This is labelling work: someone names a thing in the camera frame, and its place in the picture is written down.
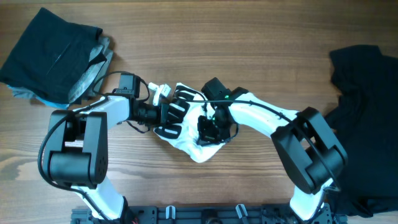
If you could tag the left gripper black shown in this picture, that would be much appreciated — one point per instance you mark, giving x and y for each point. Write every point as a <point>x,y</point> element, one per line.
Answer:
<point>165,108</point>

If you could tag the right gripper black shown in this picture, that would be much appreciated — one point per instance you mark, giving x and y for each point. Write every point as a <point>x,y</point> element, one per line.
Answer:
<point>204,134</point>

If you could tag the white t-shirt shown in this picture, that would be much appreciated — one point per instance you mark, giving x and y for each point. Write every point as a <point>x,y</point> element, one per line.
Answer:
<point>184,135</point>

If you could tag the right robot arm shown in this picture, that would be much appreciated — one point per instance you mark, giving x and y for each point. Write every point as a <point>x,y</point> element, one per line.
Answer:
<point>308,149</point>

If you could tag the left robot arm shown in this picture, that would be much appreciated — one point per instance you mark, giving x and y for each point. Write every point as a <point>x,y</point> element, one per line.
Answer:
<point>74,154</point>

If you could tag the blue folded shirt in stack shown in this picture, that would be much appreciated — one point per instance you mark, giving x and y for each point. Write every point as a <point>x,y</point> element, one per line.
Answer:
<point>60,106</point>

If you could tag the black folded shirt on stack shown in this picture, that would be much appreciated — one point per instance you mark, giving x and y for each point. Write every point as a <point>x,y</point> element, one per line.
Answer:
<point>50,56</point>

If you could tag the black unfolded garment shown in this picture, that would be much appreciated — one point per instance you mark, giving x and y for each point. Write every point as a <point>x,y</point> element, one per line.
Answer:
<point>365,122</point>

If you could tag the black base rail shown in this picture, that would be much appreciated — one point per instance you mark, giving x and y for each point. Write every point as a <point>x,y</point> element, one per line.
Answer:
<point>265,214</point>

